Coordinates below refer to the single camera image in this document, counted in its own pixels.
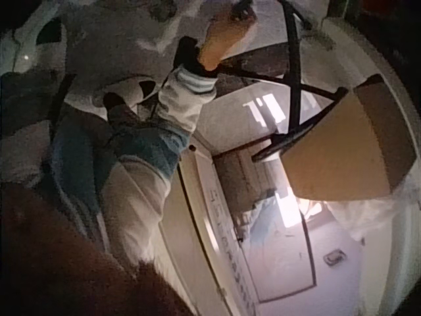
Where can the white cabinet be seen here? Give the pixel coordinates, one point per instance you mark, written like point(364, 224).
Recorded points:
point(200, 237)

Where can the small black object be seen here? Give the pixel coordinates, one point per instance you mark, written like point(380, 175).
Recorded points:
point(241, 9)

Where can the wooden chair with black frame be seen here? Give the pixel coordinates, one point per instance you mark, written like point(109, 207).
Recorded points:
point(342, 151)

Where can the small grey object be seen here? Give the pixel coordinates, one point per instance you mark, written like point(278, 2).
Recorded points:
point(333, 257)

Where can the person's right fingers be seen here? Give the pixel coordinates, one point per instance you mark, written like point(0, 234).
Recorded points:
point(246, 23)

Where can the black wrist band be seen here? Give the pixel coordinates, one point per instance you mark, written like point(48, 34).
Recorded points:
point(188, 52)

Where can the person's right hand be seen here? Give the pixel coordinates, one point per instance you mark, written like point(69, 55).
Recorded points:
point(218, 42)

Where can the clear plastic bag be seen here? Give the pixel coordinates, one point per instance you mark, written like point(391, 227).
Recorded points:
point(373, 210)

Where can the white cloth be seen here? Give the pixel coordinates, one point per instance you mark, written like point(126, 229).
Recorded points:
point(112, 36)

